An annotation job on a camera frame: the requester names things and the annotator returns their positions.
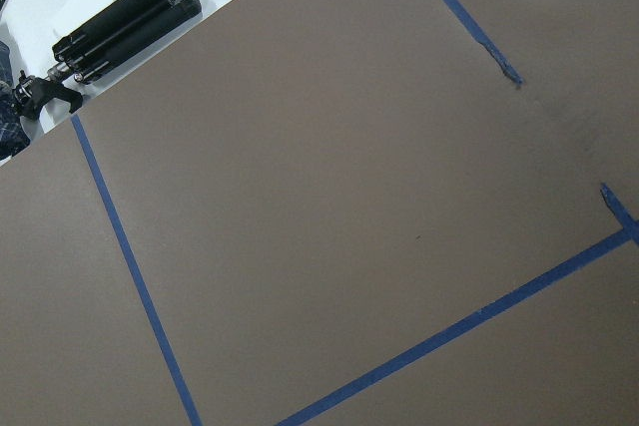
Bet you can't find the black folded tripod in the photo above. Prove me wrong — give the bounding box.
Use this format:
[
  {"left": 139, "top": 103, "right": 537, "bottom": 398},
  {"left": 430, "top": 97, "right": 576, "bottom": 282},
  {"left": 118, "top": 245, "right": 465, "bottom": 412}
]
[{"left": 11, "top": 0, "right": 202, "bottom": 121}]

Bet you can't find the blue folded umbrella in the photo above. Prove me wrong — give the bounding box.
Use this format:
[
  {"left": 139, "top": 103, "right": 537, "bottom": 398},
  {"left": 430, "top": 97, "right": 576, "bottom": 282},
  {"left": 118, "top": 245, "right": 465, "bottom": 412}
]
[{"left": 1, "top": 43, "right": 30, "bottom": 160}]

